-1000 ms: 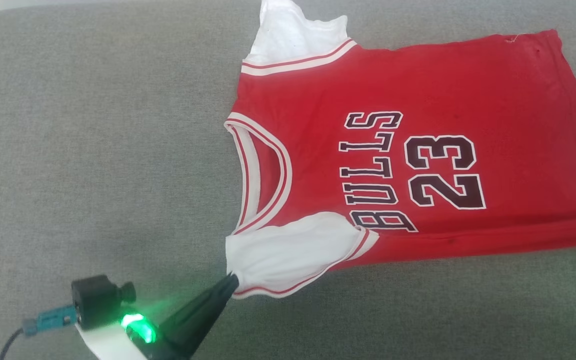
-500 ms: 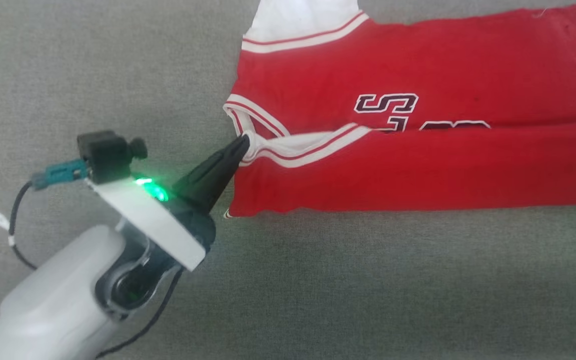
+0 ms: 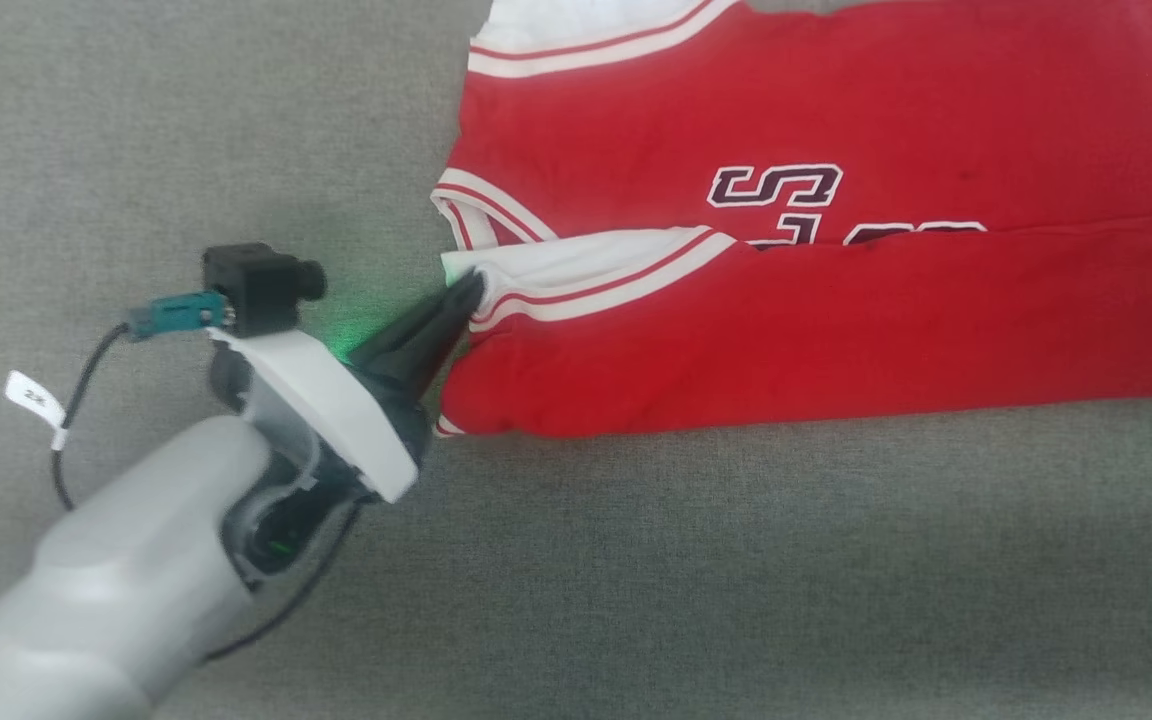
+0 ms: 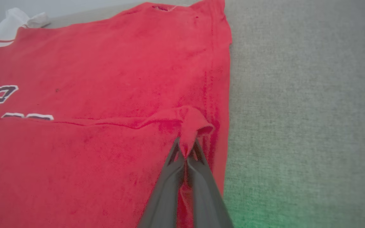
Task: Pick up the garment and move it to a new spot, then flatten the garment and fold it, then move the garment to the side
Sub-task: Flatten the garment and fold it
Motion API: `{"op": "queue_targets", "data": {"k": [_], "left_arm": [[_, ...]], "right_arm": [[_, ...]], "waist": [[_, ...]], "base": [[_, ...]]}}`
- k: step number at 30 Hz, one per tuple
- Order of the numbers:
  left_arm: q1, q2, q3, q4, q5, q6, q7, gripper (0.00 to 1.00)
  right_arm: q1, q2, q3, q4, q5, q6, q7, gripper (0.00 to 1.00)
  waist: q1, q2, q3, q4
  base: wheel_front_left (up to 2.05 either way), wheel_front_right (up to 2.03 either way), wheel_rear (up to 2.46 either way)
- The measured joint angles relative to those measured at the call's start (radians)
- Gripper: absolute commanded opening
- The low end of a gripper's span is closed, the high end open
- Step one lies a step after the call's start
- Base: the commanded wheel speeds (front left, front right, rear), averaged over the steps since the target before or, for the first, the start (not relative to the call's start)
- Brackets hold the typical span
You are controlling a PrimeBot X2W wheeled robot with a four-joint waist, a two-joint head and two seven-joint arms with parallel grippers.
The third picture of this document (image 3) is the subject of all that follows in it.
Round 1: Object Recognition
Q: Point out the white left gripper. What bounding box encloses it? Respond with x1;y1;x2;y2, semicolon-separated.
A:
206;270;487;505

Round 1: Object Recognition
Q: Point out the red basketball jersey white trim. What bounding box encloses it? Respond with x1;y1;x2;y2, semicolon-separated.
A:
430;0;1152;439

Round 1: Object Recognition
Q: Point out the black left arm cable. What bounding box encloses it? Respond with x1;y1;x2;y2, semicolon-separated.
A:
50;320;369;663

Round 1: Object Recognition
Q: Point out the grey fabric sofa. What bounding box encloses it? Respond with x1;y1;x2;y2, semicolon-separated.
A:
0;0;1152;720

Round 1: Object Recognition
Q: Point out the teal left camera connector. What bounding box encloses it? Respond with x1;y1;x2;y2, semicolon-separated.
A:
125;291;230;342

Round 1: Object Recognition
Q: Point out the white paper cable tag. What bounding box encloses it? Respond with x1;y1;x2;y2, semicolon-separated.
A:
3;369;70;452

